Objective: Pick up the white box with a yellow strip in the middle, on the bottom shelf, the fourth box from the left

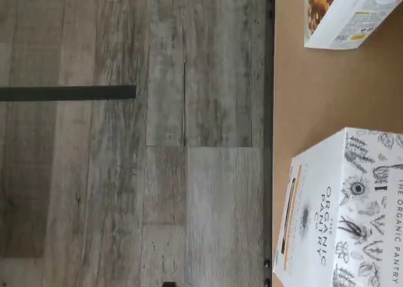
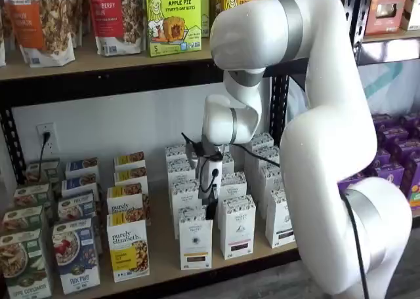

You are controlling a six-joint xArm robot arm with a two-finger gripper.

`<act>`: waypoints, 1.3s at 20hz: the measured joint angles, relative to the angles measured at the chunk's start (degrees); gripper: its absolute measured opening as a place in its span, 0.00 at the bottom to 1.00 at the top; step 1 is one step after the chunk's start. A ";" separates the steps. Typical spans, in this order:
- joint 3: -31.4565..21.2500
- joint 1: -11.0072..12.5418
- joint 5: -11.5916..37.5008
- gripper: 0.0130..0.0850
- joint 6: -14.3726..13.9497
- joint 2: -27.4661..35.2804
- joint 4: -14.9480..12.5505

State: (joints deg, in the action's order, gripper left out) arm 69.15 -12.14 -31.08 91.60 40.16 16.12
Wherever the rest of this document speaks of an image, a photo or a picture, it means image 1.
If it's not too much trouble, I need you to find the white box with yellow strip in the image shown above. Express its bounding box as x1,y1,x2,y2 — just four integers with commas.
272,127,403,287

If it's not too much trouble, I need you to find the brown lower shelf board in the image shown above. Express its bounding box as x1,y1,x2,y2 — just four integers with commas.
271,0,403,287

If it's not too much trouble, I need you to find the black floor tape strip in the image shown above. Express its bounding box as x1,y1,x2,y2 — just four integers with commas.
0,84,137,101

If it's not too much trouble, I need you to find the yellow granola box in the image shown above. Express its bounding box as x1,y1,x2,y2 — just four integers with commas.
303,0,403,52

